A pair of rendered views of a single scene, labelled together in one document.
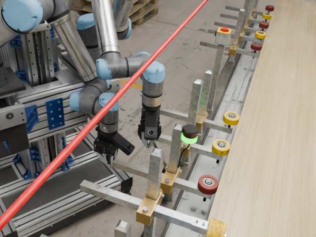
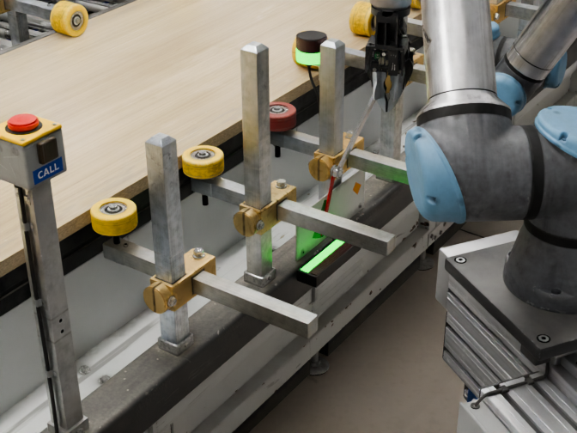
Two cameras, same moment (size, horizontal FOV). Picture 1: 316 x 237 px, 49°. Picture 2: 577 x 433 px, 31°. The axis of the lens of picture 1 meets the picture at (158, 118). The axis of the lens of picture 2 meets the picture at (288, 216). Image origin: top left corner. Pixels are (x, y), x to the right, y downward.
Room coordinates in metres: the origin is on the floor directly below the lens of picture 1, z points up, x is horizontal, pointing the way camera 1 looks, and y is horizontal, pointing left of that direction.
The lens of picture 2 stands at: (2.85, 0.38, 1.79)
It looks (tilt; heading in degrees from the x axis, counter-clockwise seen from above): 30 degrees down; 197
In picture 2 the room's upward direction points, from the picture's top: straight up
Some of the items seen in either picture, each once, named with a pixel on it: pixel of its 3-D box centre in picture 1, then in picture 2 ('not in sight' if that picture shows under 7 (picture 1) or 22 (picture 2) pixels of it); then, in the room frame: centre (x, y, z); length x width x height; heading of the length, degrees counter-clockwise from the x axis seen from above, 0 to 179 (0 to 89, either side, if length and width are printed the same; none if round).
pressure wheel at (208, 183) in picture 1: (206, 190); (277, 131); (0.99, -0.22, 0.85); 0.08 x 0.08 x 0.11
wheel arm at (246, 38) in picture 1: (234, 35); not in sight; (2.72, -0.55, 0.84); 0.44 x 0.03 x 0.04; 73
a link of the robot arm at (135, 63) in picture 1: (141, 66); not in sight; (1.17, 0.08, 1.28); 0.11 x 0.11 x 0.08; 20
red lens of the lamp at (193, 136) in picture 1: (190, 131); (311, 41); (1.06, -0.13, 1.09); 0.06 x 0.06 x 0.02
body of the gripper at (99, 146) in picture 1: (106, 139); not in sight; (1.12, 0.20, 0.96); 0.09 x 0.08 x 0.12; 73
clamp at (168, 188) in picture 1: (171, 177); (335, 156); (1.05, -0.08, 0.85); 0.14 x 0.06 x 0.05; 163
